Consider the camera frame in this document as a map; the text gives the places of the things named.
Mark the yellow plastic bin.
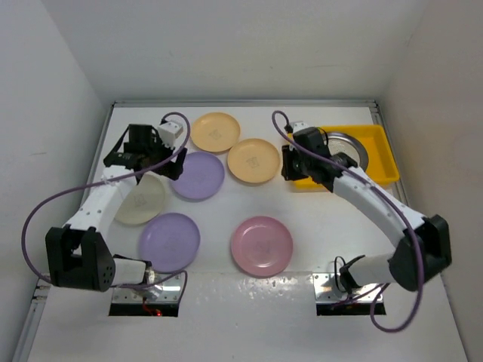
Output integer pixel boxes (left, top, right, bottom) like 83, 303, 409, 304
286, 124, 401, 192

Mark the near orange plate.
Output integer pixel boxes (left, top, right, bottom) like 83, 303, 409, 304
227, 138, 281, 184

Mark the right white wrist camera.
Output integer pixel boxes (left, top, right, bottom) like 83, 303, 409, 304
285, 121, 309, 133

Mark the far orange plate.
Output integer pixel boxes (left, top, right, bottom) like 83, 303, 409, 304
190, 112, 241, 153

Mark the pink plate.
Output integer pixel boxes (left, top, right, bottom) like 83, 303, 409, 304
230, 216, 294, 278

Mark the aluminium frame rail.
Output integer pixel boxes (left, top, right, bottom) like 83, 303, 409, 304
11, 98, 433, 362

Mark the steel rimmed plate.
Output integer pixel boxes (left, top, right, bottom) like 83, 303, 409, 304
328, 131, 369, 170

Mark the orange plate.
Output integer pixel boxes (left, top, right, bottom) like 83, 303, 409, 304
190, 112, 241, 153
227, 138, 281, 184

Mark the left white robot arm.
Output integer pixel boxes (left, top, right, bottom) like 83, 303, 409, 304
45, 121, 187, 292

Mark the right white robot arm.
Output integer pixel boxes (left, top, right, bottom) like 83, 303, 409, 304
281, 122, 452, 293

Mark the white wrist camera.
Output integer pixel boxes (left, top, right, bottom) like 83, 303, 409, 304
285, 121, 309, 133
157, 121, 183, 149

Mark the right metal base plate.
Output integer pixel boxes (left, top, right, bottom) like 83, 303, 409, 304
312, 272, 382, 306

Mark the purple plate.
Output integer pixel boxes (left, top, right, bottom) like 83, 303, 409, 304
171, 152, 225, 201
138, 213, 201, 273

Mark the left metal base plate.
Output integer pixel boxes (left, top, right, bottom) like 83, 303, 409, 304
111, 270, 188, 304

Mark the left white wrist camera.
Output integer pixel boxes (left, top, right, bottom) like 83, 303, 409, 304
157, 121, 183, 149

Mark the cream white plate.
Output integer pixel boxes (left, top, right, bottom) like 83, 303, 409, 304
115, 173, 166, 225

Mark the metal base plate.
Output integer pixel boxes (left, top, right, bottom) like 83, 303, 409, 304
111, 270, 188, 304
312, 272, 382, 306

